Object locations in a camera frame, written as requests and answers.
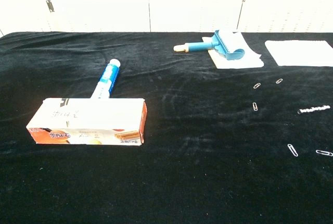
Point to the silver paper clip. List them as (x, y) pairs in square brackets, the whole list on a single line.
[(255, 106), (279, 81), (257, 85), (324, 152), (292, 150)]

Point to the silver magnetic bead chain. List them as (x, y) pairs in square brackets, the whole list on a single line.
[(313, 109)]

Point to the black velvet tablecloth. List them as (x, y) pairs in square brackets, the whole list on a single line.
[(182, 130)]

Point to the blue white toothpaste tube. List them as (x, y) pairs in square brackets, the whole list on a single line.
[(108, 78)]

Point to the blue lint roller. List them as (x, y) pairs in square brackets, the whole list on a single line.
[(223, 47)]

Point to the orange white biscuit box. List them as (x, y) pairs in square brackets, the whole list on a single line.
[(88, 114)]

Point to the white paper sheet pad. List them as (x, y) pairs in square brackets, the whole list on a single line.
[(247, 60)]

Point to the white paper sheet right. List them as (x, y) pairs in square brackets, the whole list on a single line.
[(299, 52)]

